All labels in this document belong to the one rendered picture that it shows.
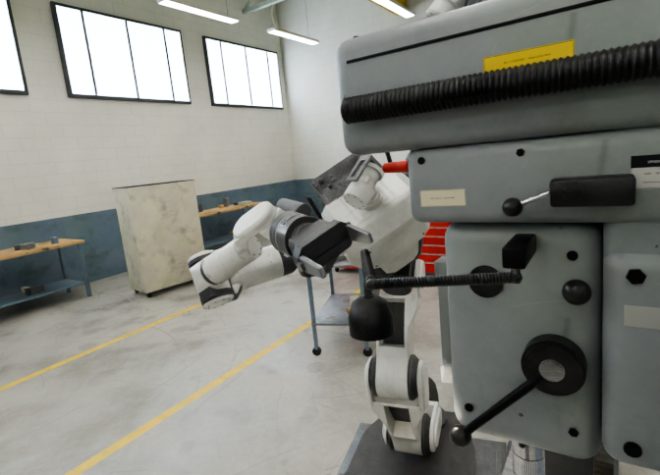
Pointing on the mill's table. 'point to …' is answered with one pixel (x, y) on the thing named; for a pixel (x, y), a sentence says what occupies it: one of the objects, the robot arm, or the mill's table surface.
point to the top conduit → (510, 82)
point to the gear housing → (533, 178)
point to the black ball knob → (577, 291)
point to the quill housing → (543, 412)
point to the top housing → (640, 10)
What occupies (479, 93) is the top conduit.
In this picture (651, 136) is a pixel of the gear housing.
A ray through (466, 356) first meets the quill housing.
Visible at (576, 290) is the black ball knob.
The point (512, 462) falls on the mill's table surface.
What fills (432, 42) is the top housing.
